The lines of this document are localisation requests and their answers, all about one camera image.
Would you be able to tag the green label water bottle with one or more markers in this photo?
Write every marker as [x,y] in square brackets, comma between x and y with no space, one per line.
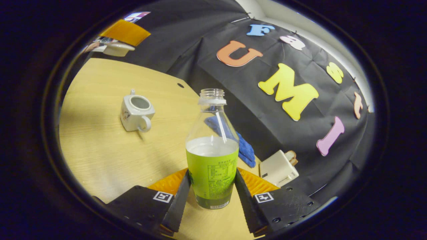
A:
[211,166]

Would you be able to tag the toasted bread slice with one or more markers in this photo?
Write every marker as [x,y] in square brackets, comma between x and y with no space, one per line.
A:
[293,157]

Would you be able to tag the white toaster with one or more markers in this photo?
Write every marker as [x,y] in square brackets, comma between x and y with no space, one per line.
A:
[277,170]

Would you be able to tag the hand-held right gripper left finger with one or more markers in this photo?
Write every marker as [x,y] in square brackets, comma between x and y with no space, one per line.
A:
[176,203]

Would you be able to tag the white teacup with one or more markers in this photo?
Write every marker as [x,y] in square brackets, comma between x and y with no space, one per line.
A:
[131,120]

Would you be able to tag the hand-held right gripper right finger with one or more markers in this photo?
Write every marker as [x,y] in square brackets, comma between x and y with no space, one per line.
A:
[245,203]

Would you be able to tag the blue towel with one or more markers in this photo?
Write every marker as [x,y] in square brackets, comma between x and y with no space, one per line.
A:
[247,150]

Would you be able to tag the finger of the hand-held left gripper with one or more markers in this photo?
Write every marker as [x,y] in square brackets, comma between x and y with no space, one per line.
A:
[126,32]
[90,47]

